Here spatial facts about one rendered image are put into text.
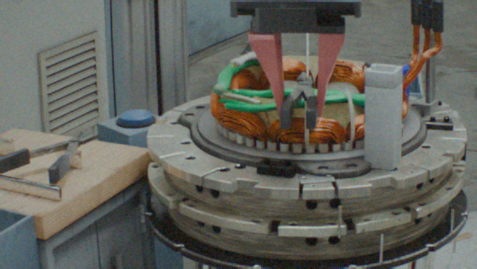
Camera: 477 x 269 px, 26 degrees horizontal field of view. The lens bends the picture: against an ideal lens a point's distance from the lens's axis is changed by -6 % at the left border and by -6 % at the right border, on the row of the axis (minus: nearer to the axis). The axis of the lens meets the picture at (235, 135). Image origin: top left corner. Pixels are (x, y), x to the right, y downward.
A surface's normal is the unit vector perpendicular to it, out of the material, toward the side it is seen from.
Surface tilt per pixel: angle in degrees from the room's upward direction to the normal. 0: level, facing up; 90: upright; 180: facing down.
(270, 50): 109
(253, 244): 90
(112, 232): 90
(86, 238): 90
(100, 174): 0
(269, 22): 87
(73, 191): 0
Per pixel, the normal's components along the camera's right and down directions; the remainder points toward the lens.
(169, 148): -0.03, -0.95
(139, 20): 0.40, 0.29
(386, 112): -0.41, 0.30
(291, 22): -0.11, 0.28
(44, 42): 0.87, 0.12
